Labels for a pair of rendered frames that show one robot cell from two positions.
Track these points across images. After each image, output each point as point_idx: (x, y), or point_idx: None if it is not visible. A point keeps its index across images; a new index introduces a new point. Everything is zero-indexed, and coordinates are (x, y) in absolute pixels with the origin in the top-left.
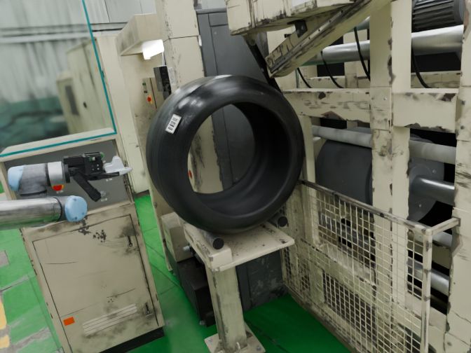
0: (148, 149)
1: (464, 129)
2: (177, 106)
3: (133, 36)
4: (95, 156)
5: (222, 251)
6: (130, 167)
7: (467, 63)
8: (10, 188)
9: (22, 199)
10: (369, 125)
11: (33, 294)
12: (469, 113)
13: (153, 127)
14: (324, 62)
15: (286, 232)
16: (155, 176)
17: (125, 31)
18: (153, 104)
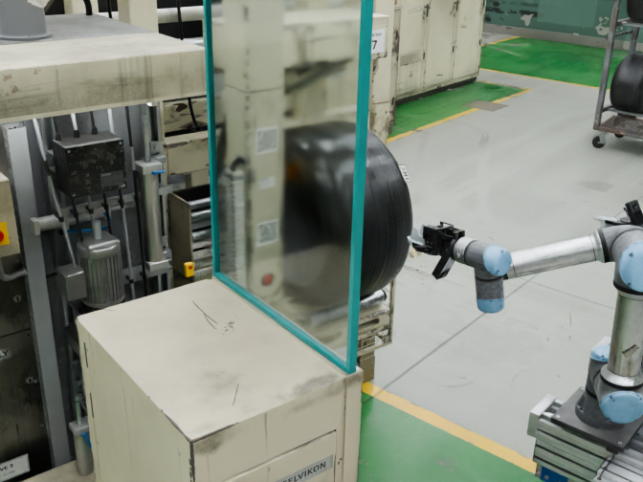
0: (379, 219)
1: (375, 132)
2: (391, 157)
3: (164, 84)
4: (444, 222)
5: (379, 303)
6: (410, 236)
7: (376, 89)
8: (509, 268)
9: (536, 247)
10: None
11: None
12: (378, 120)
13: (374, 191)
14: (189, 98)
15: None
16: (403, 238)
17: (72, 74)
18: (10, 243)
